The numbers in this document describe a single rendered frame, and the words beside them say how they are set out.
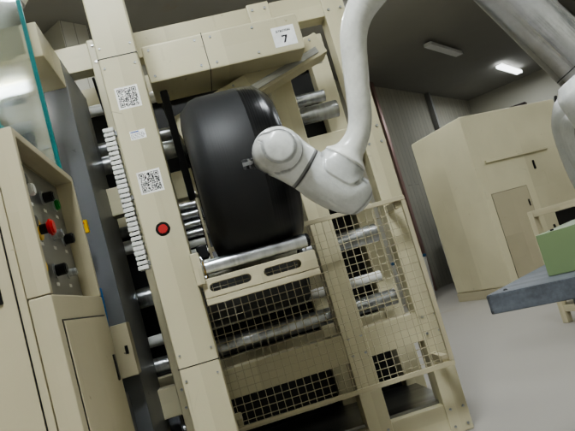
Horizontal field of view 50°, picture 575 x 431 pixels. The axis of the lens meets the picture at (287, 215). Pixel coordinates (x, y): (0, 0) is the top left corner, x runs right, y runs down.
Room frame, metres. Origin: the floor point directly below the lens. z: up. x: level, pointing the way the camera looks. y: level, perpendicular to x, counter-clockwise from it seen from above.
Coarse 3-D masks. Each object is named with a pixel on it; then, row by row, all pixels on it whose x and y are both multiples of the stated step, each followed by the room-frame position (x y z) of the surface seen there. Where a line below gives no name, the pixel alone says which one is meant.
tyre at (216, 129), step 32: (224, 96) 1.90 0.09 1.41; (256, 96) 1.88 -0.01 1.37; (192, 128) 1.83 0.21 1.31; (224, 128) 1.81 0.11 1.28; (256, 128) 1.81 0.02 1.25; (192, 160) 1.83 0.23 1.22; (224, 160) 1.78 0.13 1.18; (224, 192) 1.80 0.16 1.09; (256, 192) 1.82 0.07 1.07; (288, 192) 1.85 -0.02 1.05; (224, 224) 1.84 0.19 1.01; (256, 224) 1.87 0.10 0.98; (288, 224) 1.91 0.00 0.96
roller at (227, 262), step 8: (280, 240) 1.94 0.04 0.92; (288, 240) 1.93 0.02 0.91; (296, 240) 1.93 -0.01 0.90; (304, 240) 1.94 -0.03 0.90; (256, 248) 1.92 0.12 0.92; (264, 248) 1.92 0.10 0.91; (272, 248) 1.92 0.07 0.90; (280, 248) 1.93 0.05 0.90; (288, 248) 1.93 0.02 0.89; (296, 248) 1.94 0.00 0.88; (224, 256) 1.91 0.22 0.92; (232, 256) 1.91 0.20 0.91; (240, 256) 1.91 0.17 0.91; (248, 256) 1.91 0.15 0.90; (256, 256) 1.92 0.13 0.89; (264, 256) 1.92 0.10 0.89; (272, 256) 1.93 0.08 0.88; (208, 264) 1.89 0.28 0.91; (216, 264) 1.90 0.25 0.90; (224, 264) 1.90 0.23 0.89; (232, 264) 1.91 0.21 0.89; (240, 264) 1.92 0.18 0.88; (208, 272) 1.90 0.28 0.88; (216, 272) 1.92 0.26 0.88
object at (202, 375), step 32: (96, 0) 1.95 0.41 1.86; (96, 32) 1.95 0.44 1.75; (128, 32) 1.96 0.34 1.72; (128, 64) 1.96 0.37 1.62; (128, 128) 1.95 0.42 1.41; (128, 160) 1.95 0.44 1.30; (160, 160) 1.96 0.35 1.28; (160, 192) 1.96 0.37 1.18; (160, 224) 1.96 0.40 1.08; (160, 256) 1.95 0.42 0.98; (160, 288) 1.95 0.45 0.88; (192, 288) 1.96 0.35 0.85; (192, 320) 1.96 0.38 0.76; (192, 352) 1.95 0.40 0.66; (192, 384) 1.95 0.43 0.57; (224, 384) 1.96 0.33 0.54; (192, 416) 1.95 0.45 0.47; (224, 416) 1.96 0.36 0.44
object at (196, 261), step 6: (192, 258) 1.85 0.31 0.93; (198, 258) 1.85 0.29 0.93; (192, 264) 1.85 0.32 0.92; (198, 264) 1.85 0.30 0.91; (204, 264) 2.15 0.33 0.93; (198, 270) 1.85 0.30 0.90; (204, 270) 1.88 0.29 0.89; (198, 276) 1.85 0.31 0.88; (204, 276) 1.86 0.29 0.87; (198, 282) 1.85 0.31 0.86; (204, 282) 1.85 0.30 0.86
